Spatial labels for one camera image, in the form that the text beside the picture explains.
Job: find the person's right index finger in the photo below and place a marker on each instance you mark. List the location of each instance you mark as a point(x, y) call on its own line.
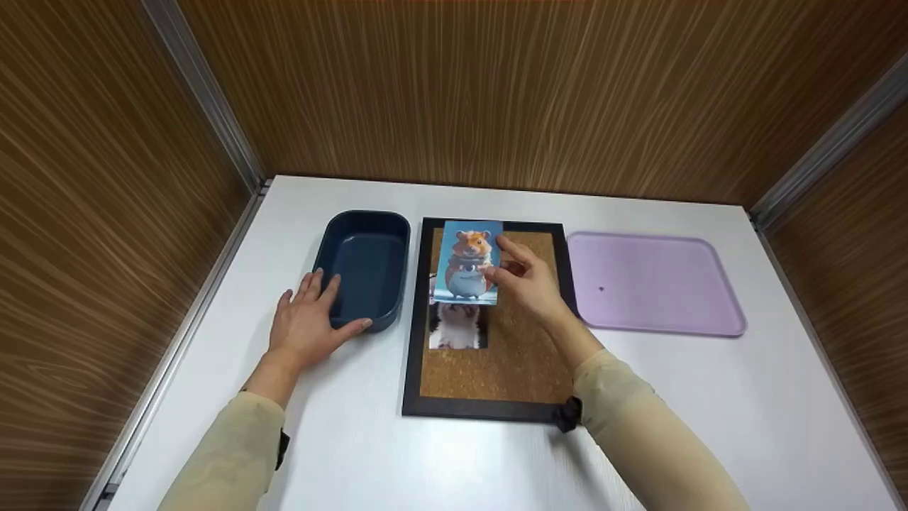
point(516, 250)

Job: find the white furry animal photo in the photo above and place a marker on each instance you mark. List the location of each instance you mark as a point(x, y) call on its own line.
point(457, 328)

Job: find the purple plastic tray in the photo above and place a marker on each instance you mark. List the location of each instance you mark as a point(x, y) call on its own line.
point(652, 284)

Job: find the hamster picture card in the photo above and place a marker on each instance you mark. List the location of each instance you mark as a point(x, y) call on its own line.
point(464, 262)

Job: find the person's left little finger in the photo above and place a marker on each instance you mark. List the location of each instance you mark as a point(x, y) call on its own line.
point(285, 301)

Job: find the person's right thumb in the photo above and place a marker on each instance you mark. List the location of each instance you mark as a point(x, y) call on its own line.
point(496, 273)

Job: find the person's left ring finger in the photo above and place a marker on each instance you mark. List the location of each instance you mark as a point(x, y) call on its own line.
point(302, 287)

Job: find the black wrist band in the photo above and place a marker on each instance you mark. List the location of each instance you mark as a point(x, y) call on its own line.
point(569, 414)
point(283, 448)

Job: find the person's left thumb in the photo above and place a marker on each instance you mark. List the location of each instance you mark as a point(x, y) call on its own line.
point(352, 328)

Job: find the person's left hand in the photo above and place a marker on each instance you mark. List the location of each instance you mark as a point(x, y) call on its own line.
point(305, 330)

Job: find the person's right forearm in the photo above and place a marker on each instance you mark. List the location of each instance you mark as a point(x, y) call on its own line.
point(631, 419)

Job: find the person's right hand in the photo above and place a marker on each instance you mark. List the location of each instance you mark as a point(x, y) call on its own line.
point(533, 287)

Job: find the person's left middle finger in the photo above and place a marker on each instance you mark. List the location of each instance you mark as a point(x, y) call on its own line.
point(314, 284)

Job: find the person's left index finger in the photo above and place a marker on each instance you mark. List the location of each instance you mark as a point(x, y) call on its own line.
point(331, 291)

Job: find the black framed cork board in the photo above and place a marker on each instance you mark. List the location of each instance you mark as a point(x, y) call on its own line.
point(521, 355)

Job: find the dark blue plastic tray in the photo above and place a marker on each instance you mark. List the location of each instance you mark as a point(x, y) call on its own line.
point(369, 270)

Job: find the person's left forearm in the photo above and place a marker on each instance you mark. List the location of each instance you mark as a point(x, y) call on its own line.
point(237, 440)

